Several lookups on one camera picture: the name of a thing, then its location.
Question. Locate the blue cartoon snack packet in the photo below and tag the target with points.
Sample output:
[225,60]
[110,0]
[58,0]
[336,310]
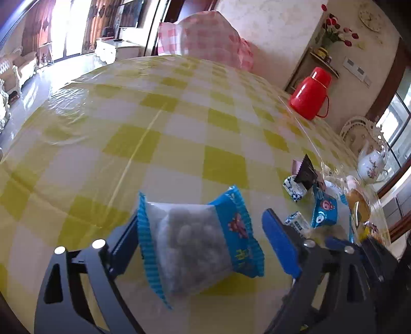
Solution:
[192,247]
[324,212]

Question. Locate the round wall clock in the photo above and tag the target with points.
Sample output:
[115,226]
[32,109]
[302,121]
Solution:
[370,20]

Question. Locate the white switch panel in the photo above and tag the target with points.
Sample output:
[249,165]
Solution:
[353,68]

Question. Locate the flat screen television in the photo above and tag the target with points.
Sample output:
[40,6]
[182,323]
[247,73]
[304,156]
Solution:
[131,14]

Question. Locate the white floral teapot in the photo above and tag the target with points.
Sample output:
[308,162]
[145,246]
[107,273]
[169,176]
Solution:
[371,163]

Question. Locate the small blue white candy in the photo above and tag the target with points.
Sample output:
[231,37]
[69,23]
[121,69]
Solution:
[293,189]
[297,223]

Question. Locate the yellow checked tablecloth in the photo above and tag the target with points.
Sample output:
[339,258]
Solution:
[128,144]

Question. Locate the white television cabinet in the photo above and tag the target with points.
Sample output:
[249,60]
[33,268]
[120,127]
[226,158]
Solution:
[109,51]

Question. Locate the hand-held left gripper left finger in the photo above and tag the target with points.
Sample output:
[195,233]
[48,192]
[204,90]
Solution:
[123,247]

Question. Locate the pink checked cover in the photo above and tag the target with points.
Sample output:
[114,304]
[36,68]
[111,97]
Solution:
[208,35]

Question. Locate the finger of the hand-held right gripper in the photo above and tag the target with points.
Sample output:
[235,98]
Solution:
[337,242]

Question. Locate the glass pane window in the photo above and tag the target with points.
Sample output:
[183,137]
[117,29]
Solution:
[398,122]

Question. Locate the red tulip bouquet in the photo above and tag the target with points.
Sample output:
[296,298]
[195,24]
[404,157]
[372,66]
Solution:
[334,33]

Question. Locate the red thermos jug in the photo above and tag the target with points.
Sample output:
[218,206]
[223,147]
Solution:
[308,96]

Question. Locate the brown patterned curtain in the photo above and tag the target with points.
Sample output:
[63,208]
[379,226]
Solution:
[94,25]
[40,32]

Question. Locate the orange bread packet red label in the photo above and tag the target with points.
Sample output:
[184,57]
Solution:
[358,202]

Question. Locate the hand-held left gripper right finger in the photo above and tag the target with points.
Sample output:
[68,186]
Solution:
[279,241]

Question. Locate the cream ornate sofa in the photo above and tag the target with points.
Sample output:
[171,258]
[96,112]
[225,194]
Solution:
[22,67]

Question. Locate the brown wooden door frame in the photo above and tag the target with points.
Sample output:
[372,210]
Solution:
[155,32]

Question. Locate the black snack packet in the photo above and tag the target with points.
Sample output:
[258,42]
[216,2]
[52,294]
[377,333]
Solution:
[305,175]

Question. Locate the pale bread packet yellow strip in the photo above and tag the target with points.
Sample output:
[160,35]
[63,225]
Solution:
[332,185]

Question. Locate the white ornate plate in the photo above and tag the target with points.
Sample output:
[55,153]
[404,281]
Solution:
[353,135]

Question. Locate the pink snack packet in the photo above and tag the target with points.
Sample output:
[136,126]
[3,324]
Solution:
[296,167]

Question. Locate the grey cabinet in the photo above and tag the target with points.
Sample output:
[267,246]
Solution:
[395,208]

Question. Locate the wall shelf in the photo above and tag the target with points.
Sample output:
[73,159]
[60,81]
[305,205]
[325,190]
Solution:
[327,66]

